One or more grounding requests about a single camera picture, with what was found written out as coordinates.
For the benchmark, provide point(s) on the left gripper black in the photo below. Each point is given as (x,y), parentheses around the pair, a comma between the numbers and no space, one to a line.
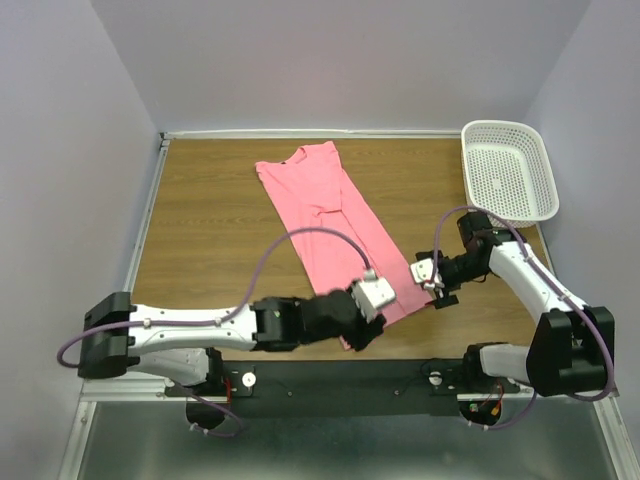
(361,336)

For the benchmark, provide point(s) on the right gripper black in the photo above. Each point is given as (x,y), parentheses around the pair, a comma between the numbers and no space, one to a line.
(443,298)

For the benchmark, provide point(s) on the white perforated plastic basket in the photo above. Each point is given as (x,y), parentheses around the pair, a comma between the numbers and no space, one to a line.
(506,170)

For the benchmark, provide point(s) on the pink t shirt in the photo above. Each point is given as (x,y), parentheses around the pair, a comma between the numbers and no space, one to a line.
(311,189)

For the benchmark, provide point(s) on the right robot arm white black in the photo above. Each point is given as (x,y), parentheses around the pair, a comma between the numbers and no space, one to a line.
(572,350)

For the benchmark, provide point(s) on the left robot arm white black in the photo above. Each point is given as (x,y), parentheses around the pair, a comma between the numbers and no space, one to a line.
(177,344)

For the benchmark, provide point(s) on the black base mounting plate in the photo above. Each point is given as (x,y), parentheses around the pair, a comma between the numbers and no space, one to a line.
(291,389)

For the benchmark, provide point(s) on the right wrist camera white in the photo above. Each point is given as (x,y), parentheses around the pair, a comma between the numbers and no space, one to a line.
(422,272)

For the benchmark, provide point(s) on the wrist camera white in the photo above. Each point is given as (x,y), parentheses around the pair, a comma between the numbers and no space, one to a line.
(422,272)
(372,294)

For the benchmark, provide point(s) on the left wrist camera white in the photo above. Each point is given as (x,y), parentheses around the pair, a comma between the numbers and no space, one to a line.
(372,294)

